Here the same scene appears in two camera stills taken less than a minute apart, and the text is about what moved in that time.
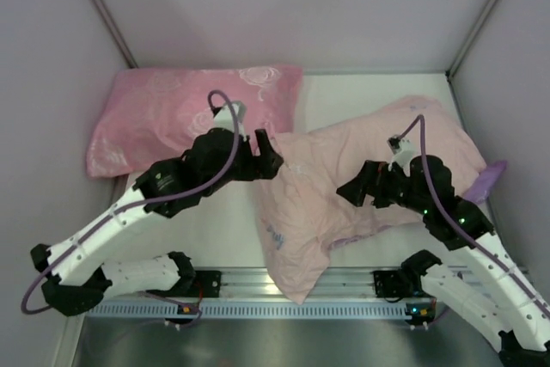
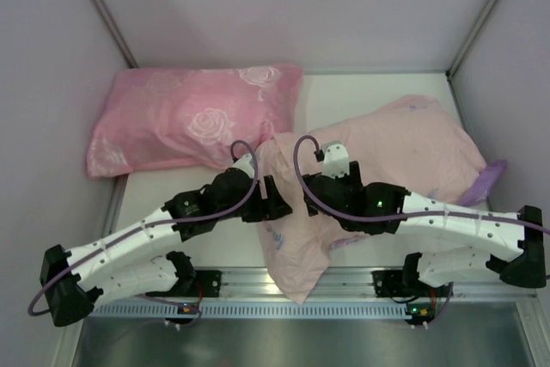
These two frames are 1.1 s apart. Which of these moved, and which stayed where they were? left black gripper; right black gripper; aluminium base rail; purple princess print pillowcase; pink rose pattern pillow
Moved: left black gripper; right black gripper
Stayed: aluminium base rail; purple princess print pillowcase; pink rose pattern pillow
